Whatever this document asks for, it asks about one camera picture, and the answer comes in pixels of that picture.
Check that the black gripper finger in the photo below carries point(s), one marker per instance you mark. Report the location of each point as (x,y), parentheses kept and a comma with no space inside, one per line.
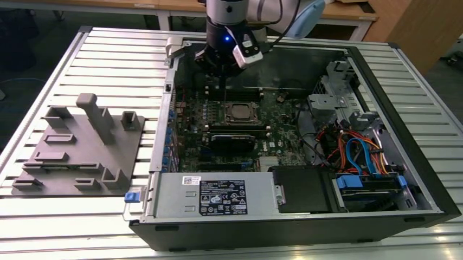
(232,71)
(205,58)

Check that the silver CPU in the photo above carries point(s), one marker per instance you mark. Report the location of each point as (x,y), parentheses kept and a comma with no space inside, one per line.
(241,112)

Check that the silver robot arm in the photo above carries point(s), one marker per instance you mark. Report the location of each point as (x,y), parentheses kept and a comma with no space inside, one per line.
(227,10)

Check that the black RAM slot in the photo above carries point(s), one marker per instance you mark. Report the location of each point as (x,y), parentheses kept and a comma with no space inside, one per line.
(239,96)
(239,90)
(239,132)
(239,126)

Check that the CPU socket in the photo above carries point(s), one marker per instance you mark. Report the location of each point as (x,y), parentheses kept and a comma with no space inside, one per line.
(227,121)

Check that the black plastic drive cover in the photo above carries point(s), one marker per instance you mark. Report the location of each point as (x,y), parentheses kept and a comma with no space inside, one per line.
(303,189)

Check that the black graphics card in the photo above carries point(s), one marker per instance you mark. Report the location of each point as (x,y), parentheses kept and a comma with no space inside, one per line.
(231,145)

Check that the metal disk bay cage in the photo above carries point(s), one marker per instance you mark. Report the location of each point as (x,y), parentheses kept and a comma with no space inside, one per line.
(323,104)

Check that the green motherboard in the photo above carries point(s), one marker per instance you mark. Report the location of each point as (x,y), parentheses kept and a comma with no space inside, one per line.
(286,135)

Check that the small silver heatsink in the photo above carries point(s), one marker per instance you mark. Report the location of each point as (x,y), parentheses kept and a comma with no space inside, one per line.
(269,160)

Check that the grey parts rack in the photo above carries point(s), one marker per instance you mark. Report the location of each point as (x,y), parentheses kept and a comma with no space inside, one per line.
(89,151)

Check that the grey power supply unit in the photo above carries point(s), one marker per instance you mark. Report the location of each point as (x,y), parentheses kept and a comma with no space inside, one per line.
(173,200)

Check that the hard disk in blue carrier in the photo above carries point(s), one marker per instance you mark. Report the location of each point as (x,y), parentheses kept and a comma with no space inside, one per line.
(348,181)

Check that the blue plastic latch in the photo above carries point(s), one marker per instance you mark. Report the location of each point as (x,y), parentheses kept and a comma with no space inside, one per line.
(131,197)

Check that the wooden cabinet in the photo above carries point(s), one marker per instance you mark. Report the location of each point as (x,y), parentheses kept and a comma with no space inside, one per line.
(427,27)

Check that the black PC case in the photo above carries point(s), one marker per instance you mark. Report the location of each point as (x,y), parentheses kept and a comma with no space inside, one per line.
(290,235)

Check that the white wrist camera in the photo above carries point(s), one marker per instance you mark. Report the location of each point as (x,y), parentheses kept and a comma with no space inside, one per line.
(247,55)

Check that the wooden desk white frame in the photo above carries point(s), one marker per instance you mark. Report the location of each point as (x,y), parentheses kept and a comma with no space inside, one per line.
(89,8)
(347,13)

